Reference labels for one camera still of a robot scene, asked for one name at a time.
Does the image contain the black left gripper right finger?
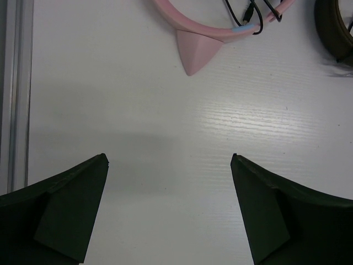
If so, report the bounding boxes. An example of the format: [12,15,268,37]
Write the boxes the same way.
[231,154,352,264]

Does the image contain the pink blue cat-ear headphones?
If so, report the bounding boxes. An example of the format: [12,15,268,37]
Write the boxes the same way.
[153,1,294,76]

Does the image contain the aluminium table edge rail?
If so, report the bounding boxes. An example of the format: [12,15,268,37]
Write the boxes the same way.
[1,1,34,194]

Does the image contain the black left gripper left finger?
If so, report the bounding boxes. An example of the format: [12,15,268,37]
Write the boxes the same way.
[1,153,109,264]

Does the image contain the brown silver headphones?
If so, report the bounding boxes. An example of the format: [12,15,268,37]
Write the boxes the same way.
[314,1,352,78]

